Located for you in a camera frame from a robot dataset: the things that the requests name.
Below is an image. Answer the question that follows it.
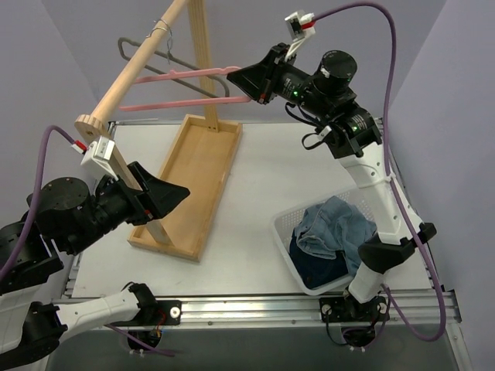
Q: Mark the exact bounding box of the pink hanger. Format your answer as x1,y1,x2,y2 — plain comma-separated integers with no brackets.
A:
119,66,252,113

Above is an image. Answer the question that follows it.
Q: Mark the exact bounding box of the grey metal hanger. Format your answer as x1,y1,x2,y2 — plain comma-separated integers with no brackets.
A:
117,19,231,100

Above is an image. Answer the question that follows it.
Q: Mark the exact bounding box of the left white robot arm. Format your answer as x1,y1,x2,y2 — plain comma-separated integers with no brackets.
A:
1,162,190,370

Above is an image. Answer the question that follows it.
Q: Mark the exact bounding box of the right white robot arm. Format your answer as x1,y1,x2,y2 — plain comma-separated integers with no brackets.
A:
227,43,437,319

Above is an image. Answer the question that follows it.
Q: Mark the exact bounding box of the white plastic basket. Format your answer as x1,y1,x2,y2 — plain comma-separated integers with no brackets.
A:
272,189,374,295

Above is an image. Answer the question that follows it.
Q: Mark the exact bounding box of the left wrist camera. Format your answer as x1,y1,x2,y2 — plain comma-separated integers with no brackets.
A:
71,136,118,180

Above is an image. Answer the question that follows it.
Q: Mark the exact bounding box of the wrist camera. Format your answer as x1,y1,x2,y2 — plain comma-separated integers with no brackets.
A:
71,136,118,180
285,10,316,62

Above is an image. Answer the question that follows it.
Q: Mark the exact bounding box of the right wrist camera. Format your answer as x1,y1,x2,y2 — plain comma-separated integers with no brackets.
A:
285,10,316,62

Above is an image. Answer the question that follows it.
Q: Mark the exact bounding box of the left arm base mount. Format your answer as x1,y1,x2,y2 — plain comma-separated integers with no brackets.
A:
128,300,182,349

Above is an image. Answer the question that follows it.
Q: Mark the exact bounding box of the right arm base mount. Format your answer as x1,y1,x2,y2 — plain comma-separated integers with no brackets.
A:
319,295,391,349

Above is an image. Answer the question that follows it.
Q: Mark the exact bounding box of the aluminium rail frame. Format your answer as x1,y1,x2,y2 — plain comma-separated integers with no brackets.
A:
45,117,463,371

